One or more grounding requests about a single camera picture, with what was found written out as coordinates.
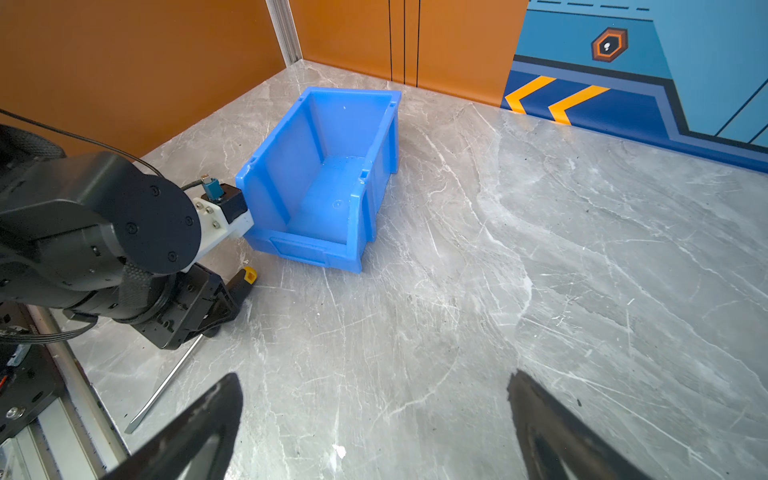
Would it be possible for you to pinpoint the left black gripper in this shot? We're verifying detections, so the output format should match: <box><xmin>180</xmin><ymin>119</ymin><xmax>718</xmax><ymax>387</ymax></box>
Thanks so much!
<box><xmin>131</xmin><ymin>264</ymin><xmax>257</xmax><ymax>350</ymax></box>

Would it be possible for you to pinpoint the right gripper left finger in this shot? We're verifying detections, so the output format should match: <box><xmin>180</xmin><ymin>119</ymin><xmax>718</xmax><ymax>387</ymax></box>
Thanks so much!
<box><xmin>105</xmin><ymin>373</ymin><xmax>243</xmax><ymax>479</ymax></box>

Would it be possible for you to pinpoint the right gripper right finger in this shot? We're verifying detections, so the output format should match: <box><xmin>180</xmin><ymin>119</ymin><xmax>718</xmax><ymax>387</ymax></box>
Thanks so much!
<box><xmin>507</xmin><ymin>370</ymin><xmax>648</xmax><ymax>479</ymax></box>

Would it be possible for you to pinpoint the black handle screwdriver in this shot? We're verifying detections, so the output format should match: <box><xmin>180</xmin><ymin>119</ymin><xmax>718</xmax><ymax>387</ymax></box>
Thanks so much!
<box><xmin>123</xmin><ymin>266</ymin><xmax>259</xmax><ymax>436</ymax></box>

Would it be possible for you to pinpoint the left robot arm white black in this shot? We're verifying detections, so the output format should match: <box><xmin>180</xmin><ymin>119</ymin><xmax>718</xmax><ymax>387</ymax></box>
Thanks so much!
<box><xmin>1</xmin><ymin>120</ymin><xmax>257</xmax><ymax>350</ymax></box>

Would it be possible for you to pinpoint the blue plastic bin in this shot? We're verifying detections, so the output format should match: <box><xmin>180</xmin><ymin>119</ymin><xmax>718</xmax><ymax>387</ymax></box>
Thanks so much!
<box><xmin>235</xmin><ymin>87</ymin><xmax>402</xmax><ymax>273</ymax></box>

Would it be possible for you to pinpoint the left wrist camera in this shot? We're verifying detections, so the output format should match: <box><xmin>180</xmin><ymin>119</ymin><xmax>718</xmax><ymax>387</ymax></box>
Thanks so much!
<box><xmin>181</xmin><ymin>176</ymin><xmax>254</xmax><ymax>273</ymax></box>

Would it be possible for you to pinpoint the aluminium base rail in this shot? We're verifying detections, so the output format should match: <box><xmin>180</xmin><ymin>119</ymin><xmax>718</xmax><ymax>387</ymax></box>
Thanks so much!
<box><xmin>1</xmin><ymin>342</ymin><xmax>130</xmax><ymax>479</ymax></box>

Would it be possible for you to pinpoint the left aluminium corner post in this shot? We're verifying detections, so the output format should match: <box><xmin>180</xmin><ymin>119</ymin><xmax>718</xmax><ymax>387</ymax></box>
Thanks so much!
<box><xmin>266</xmin><ymin>0</ymin><xmax>303</xmax><ymax>66</ymax></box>

